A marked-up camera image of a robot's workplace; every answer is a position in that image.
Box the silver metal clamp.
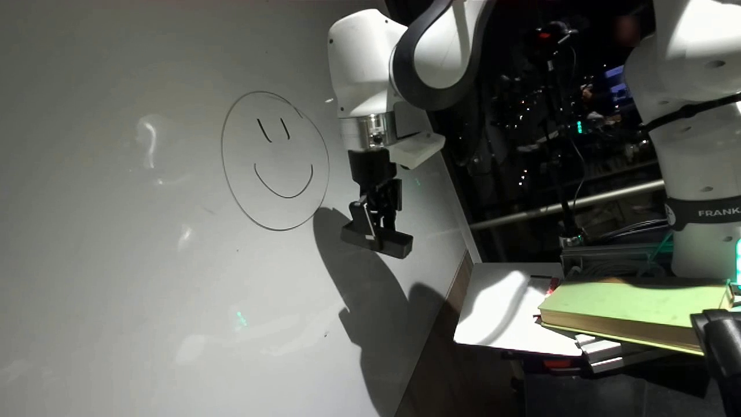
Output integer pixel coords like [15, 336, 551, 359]
[573, 332, 630, 378]

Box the black marker smiley face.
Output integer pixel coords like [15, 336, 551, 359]
[219, 88, 333, 234]

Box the black base box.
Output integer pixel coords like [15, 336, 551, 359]
[558, 228, 677, 283]

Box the black cylindrical device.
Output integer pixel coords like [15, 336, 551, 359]
[687, 305, 741, 417]

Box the black camera tripod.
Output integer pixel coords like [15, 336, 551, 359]
[529, 19, 594, 240]

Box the person in background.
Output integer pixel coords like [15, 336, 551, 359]
[613, 3, 658, 50]

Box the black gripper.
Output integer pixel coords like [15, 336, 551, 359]
[346, 146, 405, 238]

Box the green flat book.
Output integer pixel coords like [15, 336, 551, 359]
[538, 278, 735, 359]

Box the silver railing bar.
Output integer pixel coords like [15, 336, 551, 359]
[467, 179, 668, 234]

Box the small white table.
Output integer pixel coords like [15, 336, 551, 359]
[451, 260, 588, 359]

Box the large white board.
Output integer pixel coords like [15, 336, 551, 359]
[0, 0, 480, 417]

